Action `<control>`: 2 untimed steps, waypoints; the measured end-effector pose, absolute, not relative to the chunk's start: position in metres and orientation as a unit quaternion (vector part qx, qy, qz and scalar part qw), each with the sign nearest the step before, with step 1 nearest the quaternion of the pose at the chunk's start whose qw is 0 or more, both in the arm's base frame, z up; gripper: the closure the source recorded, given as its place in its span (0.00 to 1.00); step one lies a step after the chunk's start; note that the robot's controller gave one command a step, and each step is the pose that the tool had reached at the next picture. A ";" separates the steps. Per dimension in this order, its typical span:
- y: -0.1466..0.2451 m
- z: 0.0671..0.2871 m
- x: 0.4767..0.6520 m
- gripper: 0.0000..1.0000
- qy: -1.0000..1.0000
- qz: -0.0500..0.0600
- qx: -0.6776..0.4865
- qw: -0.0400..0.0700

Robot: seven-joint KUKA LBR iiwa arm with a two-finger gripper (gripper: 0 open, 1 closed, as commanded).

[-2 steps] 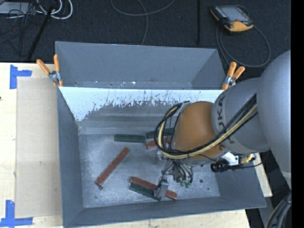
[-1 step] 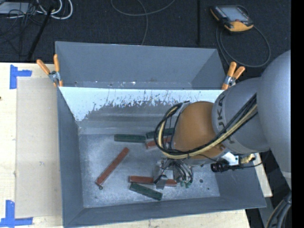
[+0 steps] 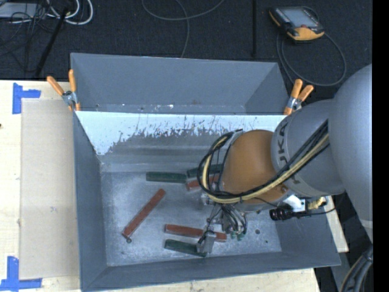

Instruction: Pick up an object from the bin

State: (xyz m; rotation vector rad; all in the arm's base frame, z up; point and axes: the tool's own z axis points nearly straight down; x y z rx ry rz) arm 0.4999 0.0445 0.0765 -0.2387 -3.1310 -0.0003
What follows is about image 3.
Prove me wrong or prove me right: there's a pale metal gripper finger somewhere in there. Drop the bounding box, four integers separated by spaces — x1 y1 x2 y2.
204 231 218 252
196 238 210 257

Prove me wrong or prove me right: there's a dark green flat block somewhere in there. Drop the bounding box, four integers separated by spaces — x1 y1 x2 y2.
164 238 208 258
145 171 190 185

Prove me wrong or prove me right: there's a red-brown flat block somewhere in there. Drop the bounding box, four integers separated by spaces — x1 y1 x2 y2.
122 188 167 240
164 223 228 242

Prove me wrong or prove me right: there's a grey metal bin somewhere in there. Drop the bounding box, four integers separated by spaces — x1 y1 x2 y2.
70 52 342 292

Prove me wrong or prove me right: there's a pale wood board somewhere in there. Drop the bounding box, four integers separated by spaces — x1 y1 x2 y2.
18 98 81 281

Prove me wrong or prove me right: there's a black cylinder on white bracket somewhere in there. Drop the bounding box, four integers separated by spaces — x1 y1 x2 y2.
269 194 329 222

